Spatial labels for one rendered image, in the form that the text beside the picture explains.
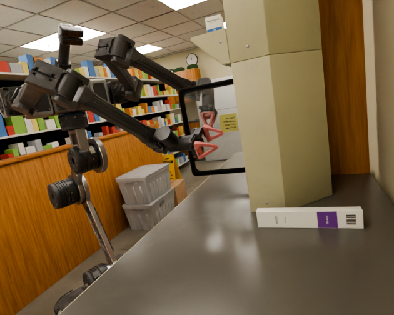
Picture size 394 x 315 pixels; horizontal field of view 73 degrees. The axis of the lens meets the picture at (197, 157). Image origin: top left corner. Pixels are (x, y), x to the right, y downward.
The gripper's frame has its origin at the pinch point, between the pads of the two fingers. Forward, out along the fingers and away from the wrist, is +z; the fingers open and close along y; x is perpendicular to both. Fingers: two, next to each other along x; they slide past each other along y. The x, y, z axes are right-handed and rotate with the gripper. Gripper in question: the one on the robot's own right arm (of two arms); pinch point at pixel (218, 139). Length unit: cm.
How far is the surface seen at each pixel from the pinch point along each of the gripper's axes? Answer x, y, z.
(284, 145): -0.4, -8.7, 22.8
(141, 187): 113, 112, -143
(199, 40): -33.0, 2.8, 1.8
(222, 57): -27.4, 0.6, 8.2
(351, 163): 28, 18, 45
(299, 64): -19.5, 5.4, 29.0
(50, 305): 120, -17, -162
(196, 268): 7.1, -46.5, 3.3
